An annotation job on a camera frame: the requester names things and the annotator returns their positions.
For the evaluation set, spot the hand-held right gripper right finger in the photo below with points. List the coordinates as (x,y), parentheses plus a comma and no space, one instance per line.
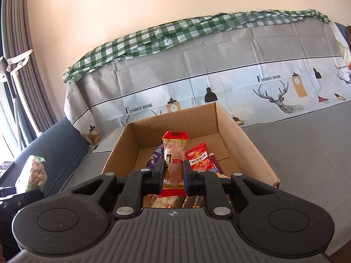
(187,178)

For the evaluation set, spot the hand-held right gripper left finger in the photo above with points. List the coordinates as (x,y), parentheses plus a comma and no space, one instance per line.
(160,178)

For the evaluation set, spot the purple snack packet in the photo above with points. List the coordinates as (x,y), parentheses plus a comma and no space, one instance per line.
(155,157)

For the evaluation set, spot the red-ended clear snack packet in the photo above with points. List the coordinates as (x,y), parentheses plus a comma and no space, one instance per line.
(174,159)

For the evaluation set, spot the red and white snack packet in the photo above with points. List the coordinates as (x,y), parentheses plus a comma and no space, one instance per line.
(164,201)

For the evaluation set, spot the red packet with orange figure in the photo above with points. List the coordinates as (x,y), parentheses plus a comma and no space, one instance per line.
(200,157)

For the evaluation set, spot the dark chocolate bar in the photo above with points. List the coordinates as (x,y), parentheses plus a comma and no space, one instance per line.
(192,202)

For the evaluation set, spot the peanut bag with green label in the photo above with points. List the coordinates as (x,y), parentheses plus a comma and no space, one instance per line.
(34,172)

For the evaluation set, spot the yellow snack packet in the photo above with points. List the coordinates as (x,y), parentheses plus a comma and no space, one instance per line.
(222,175)

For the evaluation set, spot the cardboard box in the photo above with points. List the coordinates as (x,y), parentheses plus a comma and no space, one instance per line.
(246,156)

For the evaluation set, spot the grey printed sofa cover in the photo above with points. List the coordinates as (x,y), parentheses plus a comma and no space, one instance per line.
(219,68)

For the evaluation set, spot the green checkered cloth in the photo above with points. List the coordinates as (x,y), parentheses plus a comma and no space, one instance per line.
(170,33)

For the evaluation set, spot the grey curtain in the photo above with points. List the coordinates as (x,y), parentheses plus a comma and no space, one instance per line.
(24,33)

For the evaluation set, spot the cream pillow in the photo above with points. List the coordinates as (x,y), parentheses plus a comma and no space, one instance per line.
(342,46)

